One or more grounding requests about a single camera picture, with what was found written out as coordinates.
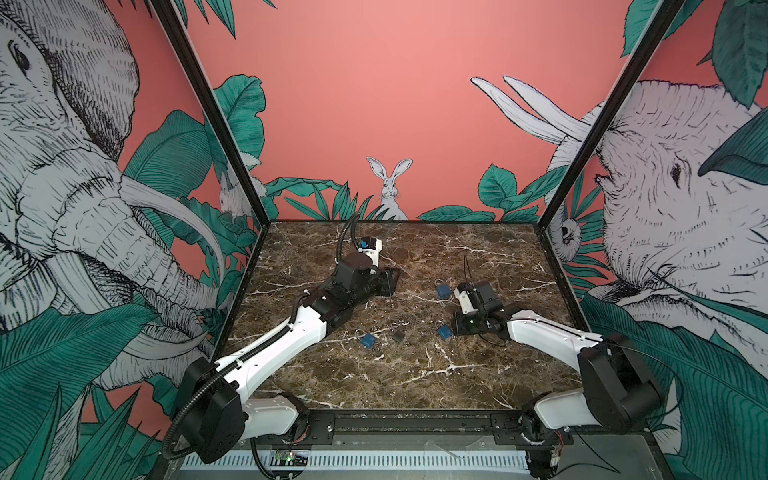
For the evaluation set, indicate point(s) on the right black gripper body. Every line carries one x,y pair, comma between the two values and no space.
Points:
471,324

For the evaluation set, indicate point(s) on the black front mounting rail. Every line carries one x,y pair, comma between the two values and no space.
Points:
384,426

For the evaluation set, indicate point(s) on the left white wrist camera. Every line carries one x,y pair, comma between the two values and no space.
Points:
371,247

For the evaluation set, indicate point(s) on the right black frame post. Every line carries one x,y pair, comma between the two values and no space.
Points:
653,34

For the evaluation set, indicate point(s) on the white slotted cable duct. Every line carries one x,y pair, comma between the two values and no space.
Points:
358,460

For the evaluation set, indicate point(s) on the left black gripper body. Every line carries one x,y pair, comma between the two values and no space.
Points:
381,285

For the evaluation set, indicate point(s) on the blue padlock front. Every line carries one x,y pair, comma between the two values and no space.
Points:
368,341

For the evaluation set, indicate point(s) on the left black frame post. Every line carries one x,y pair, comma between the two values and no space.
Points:
168,16

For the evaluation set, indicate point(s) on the black frame post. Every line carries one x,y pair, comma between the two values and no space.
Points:
653,34
168,16

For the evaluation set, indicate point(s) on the small green circuit board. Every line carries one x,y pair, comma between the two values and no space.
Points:
290,459

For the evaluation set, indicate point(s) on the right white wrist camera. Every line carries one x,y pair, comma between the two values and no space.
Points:
466,303

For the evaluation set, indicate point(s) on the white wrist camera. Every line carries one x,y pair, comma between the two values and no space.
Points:
371,247
466,303

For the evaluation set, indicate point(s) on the blue padlock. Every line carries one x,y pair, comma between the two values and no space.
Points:
443,290
445,332
368,341

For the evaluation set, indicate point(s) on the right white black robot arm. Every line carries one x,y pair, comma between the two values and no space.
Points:
618,389

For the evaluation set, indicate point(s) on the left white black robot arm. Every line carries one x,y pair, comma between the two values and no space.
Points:
215,408

